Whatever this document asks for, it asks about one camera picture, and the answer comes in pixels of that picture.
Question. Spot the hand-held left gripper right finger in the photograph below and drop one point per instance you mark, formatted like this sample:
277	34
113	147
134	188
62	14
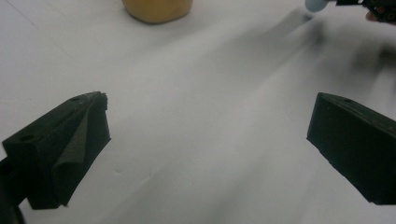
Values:
355	143

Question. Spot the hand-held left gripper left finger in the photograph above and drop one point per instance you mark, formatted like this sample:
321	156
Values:
62	146

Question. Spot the light blue round object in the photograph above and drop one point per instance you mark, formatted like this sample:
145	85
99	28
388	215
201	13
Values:
316	4

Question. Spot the tan pouch-shaped container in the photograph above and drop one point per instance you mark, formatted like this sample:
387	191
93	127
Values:
157	11

